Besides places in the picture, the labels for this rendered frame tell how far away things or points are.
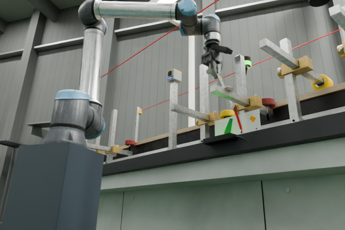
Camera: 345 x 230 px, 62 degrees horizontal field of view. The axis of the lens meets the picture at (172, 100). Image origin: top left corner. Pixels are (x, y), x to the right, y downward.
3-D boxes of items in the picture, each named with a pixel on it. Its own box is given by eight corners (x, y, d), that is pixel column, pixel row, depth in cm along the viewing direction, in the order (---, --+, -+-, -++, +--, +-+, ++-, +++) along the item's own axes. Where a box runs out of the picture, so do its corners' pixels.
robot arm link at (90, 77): (62, 133, 139) (77, 8, 167) (78, 142, 155) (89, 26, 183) (93, 131, 137) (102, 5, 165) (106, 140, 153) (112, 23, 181)
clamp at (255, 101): (256, 104, 130) (255, 94, 132) (232, 112, 140) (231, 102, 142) (263, 108, 134) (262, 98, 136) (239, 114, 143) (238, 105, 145)
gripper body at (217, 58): (210, 69, 157) (210, 50, 162) (223, 63, 151) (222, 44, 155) (200, 64, 152) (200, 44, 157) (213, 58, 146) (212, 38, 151)
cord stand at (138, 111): (132, 185, 376) (138, 106, 417) (129, 186, 382) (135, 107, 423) (137, 186, 381) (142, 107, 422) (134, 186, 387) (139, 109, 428)
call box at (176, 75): (173, 79, 181) (173, 68, 184) (166, 82, 186) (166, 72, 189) (181, 82, 186) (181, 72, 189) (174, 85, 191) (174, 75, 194)
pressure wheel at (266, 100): (271, 117, 138) (268, 95, 142) (256, 120, 144) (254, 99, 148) (280, 120, 143) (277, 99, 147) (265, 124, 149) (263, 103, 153)
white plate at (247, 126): (260, 130, 125) (258, 108, 129) (214, 140, 143) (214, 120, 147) (261, 130, 125) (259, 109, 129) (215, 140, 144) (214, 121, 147)
